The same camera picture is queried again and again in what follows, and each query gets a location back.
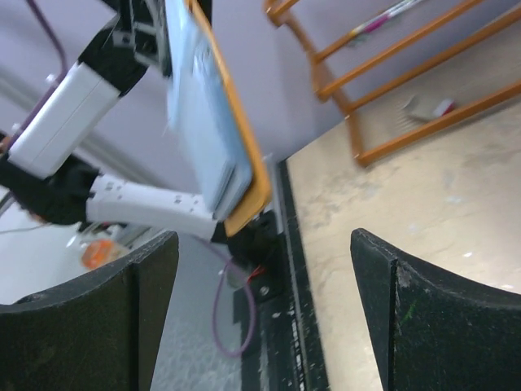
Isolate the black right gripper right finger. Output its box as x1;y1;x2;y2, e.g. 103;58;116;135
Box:
350;229;520;390

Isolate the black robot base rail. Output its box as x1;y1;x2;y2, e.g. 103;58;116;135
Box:
232;158;330;390

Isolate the yellow leather card holder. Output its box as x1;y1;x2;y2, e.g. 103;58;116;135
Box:
164;1;272;237

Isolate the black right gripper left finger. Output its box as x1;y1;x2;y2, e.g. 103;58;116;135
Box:
1;232;179;390

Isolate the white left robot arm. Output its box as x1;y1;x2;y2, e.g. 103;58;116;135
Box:
1;1;236;244

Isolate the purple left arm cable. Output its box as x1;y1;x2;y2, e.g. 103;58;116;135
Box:
24;0;68;119

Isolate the orange wooden tiered rack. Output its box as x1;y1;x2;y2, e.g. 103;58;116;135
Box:
264;1;520;167

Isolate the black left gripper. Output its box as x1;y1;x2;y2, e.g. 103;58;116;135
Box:
78;0;171;96

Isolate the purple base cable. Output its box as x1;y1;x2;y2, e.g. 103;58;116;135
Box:
190;234;257;358

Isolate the grey cardboard envelope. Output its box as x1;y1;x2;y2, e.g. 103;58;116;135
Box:
403;94;456;122

